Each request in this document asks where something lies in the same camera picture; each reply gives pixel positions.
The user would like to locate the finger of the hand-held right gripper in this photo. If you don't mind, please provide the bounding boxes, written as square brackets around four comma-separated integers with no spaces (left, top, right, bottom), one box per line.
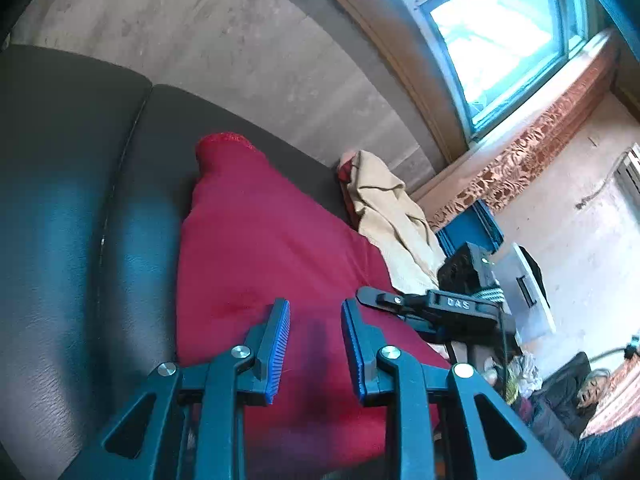
[400,313,446,335]
[356,286,431,317]

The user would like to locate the dangling wall cable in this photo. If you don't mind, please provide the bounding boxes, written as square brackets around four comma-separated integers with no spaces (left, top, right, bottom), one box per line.
[575,157,621,211]

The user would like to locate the white plastic box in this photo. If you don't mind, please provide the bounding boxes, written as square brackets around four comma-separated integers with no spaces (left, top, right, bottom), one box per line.
[492,242,557,342]

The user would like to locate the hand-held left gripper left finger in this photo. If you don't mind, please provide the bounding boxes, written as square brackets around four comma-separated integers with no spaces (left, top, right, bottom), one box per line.
[60,298,292,480]

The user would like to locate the red knit garment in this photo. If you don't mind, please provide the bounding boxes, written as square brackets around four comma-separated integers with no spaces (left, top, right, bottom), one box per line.
[337,152,362,226]

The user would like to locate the dark red sweater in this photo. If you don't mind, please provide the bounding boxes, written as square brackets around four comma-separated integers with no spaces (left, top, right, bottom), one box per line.
[175,132,451,476]

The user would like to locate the wooden window frame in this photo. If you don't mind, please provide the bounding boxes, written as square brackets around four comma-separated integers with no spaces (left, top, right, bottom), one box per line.
[290,0,481,163]

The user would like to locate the brown patterned lace cloth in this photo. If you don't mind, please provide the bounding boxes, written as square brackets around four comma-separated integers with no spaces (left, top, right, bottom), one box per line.
[425,45,621,231]

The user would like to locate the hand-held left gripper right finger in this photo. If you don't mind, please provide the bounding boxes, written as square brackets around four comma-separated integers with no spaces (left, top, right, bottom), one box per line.
[341,298,571,480]

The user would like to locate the white radiator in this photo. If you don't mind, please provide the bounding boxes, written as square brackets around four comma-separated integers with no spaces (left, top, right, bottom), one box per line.
[612,142,640,211]

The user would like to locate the cream knit sweater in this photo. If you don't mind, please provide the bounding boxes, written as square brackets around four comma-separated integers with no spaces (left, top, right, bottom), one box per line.
[350,150,448,296]

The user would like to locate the orange patterned blanket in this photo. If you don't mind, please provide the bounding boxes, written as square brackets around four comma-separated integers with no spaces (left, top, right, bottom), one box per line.
[580,355,640,441]

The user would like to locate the black leather sofa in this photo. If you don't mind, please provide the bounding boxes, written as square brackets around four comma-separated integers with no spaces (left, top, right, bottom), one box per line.
[0,44,451,480]

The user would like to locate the blue plastic crate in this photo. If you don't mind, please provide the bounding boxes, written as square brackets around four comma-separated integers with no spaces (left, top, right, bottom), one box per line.
[435,199,503,261]

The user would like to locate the crumpled plastic bag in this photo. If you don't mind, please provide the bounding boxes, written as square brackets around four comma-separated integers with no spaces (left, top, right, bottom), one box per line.
[505,350,543,406]

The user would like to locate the glass window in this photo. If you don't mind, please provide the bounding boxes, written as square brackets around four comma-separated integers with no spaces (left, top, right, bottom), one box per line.
[370,0,616,141]

